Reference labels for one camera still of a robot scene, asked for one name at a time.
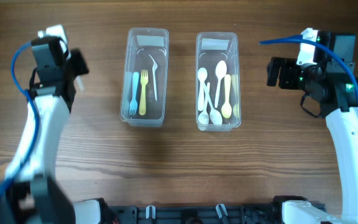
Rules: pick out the clear container, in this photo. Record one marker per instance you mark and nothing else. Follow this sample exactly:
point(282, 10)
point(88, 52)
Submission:
point(142, 42)
point(212, 47)

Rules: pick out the yellow plastic fork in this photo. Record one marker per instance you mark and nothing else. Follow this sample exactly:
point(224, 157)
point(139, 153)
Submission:
point(144, 79)

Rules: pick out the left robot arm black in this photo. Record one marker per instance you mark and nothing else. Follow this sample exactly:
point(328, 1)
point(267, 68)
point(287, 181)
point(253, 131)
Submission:
point(29, 192)

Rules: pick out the white spoon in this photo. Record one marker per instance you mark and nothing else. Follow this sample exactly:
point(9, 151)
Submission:
point(220, 72)
point(214, 114)
point(203, 117)
point(202, 74)

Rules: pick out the white fork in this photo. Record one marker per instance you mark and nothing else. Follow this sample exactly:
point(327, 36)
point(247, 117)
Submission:
point(154, 68)
point(79, 83)
point(133, 103)

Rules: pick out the yellow plastic spoon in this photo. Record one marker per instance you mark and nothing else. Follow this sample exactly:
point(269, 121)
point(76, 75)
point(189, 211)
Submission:
point(226, 109)

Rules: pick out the clear container, left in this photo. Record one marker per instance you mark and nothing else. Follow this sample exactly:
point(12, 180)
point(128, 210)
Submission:
point(142, 42)

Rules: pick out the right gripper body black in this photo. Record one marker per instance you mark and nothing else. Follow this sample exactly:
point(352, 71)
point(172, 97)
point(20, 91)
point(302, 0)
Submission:
point(291, 74)

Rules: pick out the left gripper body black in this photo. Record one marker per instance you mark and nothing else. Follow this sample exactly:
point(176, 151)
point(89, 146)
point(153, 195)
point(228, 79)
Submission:
point(75, 66)

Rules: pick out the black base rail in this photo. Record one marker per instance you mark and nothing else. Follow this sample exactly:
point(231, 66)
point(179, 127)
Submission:
point(261, 213)

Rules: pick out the clear container, right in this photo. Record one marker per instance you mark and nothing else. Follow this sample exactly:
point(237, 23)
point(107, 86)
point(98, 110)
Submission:
point(212, 47)

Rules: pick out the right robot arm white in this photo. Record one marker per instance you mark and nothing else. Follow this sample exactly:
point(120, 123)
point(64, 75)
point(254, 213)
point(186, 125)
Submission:
point(337, 94)

